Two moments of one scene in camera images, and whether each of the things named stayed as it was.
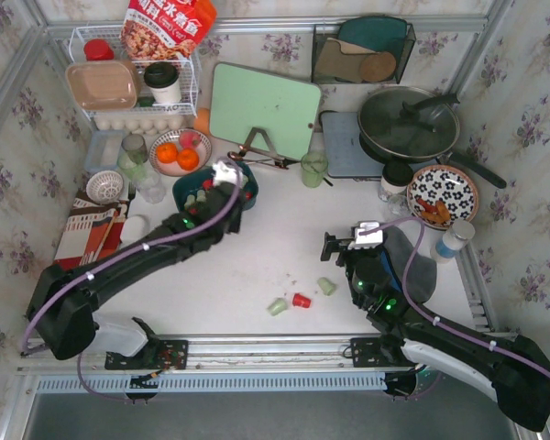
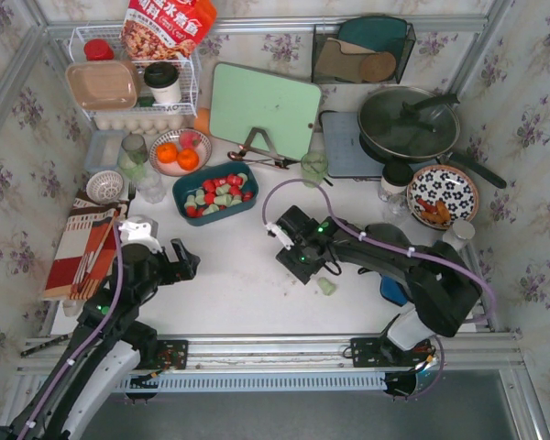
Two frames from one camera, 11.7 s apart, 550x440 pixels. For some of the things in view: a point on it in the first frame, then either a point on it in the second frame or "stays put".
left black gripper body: [235, 202] -> [174, 267]
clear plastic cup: [152, 187] stays put
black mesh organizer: [360, 53] stays put
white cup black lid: [162, 79] stays put
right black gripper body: [340, 247] -> [294, 240]
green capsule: [201, 196] stays put
